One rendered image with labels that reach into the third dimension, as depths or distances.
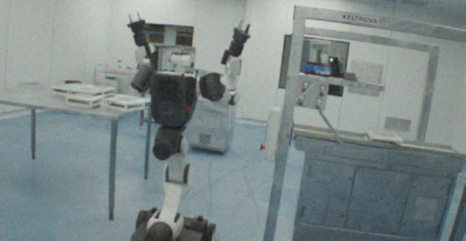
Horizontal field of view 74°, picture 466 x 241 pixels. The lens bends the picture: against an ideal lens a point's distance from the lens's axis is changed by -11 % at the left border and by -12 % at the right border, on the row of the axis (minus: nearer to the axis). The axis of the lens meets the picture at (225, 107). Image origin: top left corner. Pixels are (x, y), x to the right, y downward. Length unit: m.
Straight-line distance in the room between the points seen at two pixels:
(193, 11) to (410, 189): 6.34
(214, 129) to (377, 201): 2.82
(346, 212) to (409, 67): 5.37
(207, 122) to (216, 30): 3.29
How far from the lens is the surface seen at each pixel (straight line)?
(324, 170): 2.69
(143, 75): 2.15
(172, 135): 2.04
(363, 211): 2.85
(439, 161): 2.82
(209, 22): 7.89
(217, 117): 4.92
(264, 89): 7.61
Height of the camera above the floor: 1.42
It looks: 9 degrees down
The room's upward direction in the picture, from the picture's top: 6 degrees clockwise
